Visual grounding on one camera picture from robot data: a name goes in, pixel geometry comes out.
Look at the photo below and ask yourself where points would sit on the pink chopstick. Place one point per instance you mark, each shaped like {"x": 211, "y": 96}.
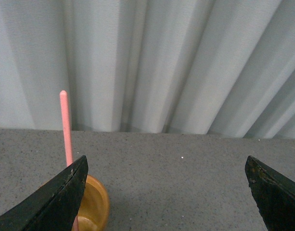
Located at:
{"x": 66, "y": 127}

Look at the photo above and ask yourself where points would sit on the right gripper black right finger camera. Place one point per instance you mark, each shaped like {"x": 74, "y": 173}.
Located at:
{"x": 273, "y": 193}

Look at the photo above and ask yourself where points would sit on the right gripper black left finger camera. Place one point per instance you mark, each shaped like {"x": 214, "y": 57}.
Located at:
{"x": 52, "y": 207}

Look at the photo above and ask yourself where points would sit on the bamboo chopstick holder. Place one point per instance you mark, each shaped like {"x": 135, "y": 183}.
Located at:
{"x": 94, "y": 209}

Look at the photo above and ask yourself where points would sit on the white pleated curtain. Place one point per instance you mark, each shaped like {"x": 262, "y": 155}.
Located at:
{"x": 223, "y": 67}

